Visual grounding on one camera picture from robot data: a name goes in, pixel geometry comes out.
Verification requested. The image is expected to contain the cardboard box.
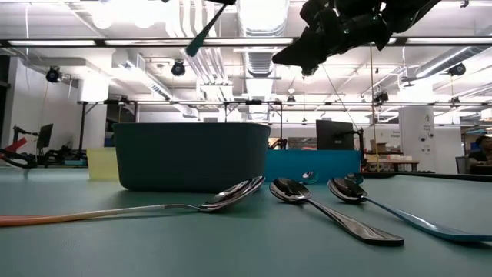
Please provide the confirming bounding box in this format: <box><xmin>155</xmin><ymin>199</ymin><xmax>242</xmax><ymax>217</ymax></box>
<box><xmin>368</xmin><ymin>138</ymin><xmax>390</xmax><ymax>155</ymax></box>

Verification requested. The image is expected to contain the green table mat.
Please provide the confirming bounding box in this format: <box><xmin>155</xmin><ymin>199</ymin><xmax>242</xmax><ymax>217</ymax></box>
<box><xmin>0</xmin><ymin>167</ymin><xmax>492</xmax><ymax>277</ymax></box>

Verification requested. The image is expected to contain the black metal table frame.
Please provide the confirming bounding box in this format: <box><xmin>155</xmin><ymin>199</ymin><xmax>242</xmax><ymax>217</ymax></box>
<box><xmin>360</xmin><ymin>171</ymin><xmax>492</xmax><ymax>183</ymax></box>

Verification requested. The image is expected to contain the white pillar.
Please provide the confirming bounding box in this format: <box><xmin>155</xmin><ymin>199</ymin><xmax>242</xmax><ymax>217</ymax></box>
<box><xmin>398</xmin><ymin>105</ymin><xmax>437</xmax><ymax>173</ymax></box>

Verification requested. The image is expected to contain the small black monitor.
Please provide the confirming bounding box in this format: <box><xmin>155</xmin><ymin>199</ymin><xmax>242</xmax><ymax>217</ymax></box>
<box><xmin>36</xmin><ymin>122</ymin><xmax>55</xmax><ymax>150</ymax></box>

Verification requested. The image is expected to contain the black computer monitor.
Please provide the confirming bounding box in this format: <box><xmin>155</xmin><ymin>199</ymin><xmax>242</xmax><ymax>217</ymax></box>
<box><xmin>315</xmin><ymin>119</ymin><xmax>356</xmax><ymax>152</ymax></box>

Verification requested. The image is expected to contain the blue-handled metal spoon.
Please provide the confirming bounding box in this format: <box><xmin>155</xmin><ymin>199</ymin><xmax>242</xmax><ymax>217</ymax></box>
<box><xmin>184</xmin><ymin>2</ymin><xmax>230</xmax><ymax>58</ymax></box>
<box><xmin>327</xmin><ymin>177</ymin><xmax>492</xmax><ymax>244</ymax></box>

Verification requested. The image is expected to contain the black hanging camera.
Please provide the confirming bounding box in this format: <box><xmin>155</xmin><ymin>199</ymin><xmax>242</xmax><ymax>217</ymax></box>
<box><xmin>45</xmin><ymin>65</ymin><xmax>62</xmax><ymax>84</ymax></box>
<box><xmin>447</xmin><ymin>62</ymin><xmax>467</xmax><ymax>78</ymax></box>
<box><xmin>170</xmin><ymin>60</ymin><xmax>187</xmax><ymax>78</ymax></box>

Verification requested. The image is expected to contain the yellow-green plastic bin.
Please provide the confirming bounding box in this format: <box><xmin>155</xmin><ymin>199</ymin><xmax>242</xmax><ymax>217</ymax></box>
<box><xmin>85</xmin><ymin>147</ymin><xmax>121</xmax><ymax>182</ymax></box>

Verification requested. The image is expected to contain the black overhead beam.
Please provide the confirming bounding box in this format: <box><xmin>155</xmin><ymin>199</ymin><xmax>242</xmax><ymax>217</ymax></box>
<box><xmin>0</xmin><ymin>37</ymin><xmax>492</xmax><ymax>49</ymax></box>

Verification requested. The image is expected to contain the grey plastic bin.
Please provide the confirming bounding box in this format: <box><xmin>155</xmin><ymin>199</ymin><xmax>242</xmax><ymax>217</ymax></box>
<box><xmin>112</xmin><ymin>122</ymin><xmax>271</xmax><ymax>193</ymax></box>

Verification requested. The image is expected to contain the blue plastic bin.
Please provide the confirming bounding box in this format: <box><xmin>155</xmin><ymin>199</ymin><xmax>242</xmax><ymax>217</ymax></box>
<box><xmin>263</xmin><ymin>149</ymin><xmax>363</xmax><ymax>184</ymax></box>

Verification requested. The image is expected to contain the ceiling light strip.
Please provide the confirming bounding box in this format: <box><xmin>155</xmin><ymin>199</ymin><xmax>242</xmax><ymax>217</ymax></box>
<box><xmin>103</xmin><ymin>37</ymin><xmax>295</xmax><ymax>46</ymax></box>
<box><xmin>6</xmin><ymin>38</ymin><xmax>97</xmax><ymax>47</ymax></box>
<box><xmin>405</xmin><ymin>37</ymin><xmax>492</xmax><ymax>45</ymax></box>

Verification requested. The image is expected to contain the person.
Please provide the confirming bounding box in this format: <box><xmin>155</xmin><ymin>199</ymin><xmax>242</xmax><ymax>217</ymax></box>
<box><xmin>467</xmin><ymin>134</ymin><xmax>492</xmax><ymax>176</ymax></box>

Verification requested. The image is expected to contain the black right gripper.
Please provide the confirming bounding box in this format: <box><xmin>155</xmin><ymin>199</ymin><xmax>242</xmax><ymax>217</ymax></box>
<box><xmin>271</xmin><ymin>0</ymin><xmax>393</xmax><ymax>77</ymax></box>

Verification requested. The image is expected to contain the silver ventilation duct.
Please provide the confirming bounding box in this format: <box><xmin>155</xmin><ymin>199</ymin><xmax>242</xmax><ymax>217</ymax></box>
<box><xmin>234</xmin><ymin>0</ymin><xmax>290</xmax><ymax>122</ymax></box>

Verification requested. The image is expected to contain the orange-handled metal spoon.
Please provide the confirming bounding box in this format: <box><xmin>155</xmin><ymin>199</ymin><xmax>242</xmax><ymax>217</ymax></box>
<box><xmin>0</xmin><ymin>175</ymin><xmax>267</xmax><ymax>229</ymax></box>

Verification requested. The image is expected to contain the plain silver metal spoon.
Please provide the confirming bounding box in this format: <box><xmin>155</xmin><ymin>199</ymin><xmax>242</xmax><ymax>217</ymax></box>
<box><xmin>268</xmin><ymin>177</ymin><xmax>405</xmax><ymax>248</ymax></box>

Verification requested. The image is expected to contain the wooden background table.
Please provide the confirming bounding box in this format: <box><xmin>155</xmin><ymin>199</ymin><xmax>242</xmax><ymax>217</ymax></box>
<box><xmin>363</xmin><ymin>152</ymin><xmax>421</xmax><ymax>173</ymax></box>

